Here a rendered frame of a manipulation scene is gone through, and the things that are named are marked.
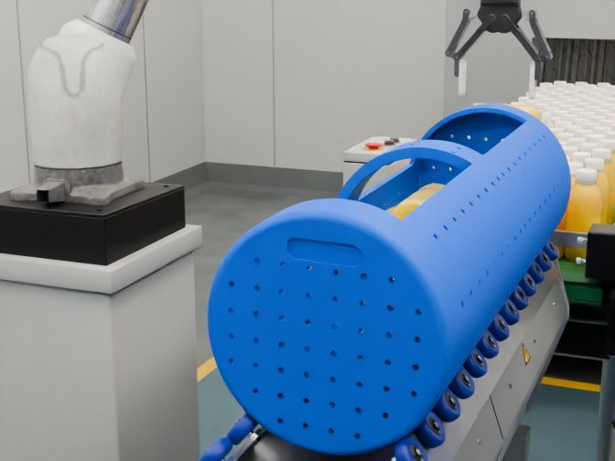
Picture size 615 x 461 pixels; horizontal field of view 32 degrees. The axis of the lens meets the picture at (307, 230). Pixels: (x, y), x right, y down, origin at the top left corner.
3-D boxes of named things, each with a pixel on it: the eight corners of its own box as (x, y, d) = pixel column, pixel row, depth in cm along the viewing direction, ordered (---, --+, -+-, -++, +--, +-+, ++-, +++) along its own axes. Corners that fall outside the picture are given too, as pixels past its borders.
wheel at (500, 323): (480, 321, 158) (490, 315, 158) (486, 312, 162) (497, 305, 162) (497, 347, 158) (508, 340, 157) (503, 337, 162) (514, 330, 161)
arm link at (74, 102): (28, 171, 183) (20, 39, 178) (33, 154, 200) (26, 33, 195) (125, 167, 186) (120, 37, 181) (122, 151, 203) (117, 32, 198)
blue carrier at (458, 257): (204, 433, 127) (204, 198, 120) (413, 246, 206) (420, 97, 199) (439, 481, 117) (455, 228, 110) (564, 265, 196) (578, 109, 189)
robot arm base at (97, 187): (-6, 205, 183) (-7, 172, 182) (58, 181, 204) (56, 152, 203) (92, 210, 179) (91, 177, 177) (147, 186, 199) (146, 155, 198)
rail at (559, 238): (403, 231, 218) (403, 217, 217) (404, 230, 219) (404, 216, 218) (607, 251, 204) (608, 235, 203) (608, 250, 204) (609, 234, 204)
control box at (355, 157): (342, 198, 224) (342, 150, 222) (372, 179, 242) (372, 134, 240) (388, 202, 221) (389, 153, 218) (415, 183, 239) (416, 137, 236)
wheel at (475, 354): (454, 357, 145) (466, 349, 144) (462, 346, 149) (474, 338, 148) (474, 384, 145) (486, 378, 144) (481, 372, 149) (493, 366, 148)
